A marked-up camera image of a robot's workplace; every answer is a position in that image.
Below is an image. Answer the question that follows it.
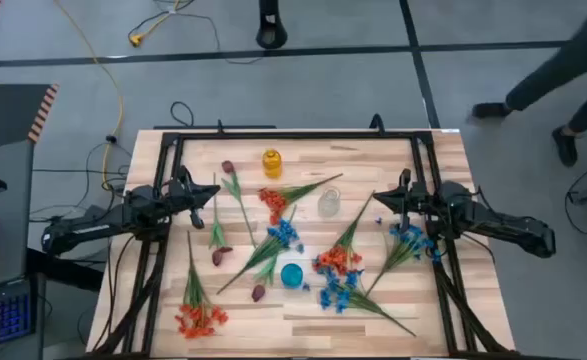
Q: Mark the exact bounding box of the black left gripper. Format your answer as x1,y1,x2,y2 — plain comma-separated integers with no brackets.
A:
165,167,222,231

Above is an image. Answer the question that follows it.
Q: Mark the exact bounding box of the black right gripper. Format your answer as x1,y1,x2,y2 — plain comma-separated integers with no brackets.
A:
372,168,433,234

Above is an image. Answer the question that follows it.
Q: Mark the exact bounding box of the blue artificial flower bunch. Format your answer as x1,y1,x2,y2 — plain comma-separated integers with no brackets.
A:
215,203,305,296
310,267,418,338
364,223,444,298

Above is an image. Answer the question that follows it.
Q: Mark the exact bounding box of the dark red artificial tulip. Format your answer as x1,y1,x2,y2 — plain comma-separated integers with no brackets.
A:
250,252,279,303
221,159,258,248
207,172,234,268

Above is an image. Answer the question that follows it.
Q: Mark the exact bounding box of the clear glass vase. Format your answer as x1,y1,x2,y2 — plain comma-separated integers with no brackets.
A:
317,186,342,219

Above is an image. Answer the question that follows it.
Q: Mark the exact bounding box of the blue glass vase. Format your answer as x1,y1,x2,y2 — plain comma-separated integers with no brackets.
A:
280,262,305,290

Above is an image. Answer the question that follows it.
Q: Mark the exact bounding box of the yellow glass vase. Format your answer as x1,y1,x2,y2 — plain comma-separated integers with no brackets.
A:
261,148,283,180

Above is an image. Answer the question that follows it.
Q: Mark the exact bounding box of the grey side desk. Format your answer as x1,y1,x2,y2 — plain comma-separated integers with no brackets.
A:
0,139,47,360

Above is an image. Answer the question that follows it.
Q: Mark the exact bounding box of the person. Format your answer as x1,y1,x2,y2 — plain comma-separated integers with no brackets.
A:
471,0,587,169

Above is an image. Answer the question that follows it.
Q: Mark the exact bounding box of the backlit computer keyboard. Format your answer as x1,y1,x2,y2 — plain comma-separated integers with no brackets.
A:
0,278,37,351

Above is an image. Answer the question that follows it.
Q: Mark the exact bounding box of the black cable loop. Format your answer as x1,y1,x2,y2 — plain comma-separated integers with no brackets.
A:
170,101,195,128

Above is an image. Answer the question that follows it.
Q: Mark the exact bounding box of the black metal table frame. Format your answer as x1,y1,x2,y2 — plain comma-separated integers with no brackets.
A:
85,127,517,360

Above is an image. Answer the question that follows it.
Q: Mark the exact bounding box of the long yellow floor cable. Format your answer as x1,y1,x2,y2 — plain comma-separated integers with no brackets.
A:
52,0,125,194

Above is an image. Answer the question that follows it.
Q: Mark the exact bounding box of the yellow plug extension cable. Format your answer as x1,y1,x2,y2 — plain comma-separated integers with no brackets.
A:
128,0,183,49

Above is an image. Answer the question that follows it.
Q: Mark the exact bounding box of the black stand post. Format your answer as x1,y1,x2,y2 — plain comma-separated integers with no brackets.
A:
255,0,289,50

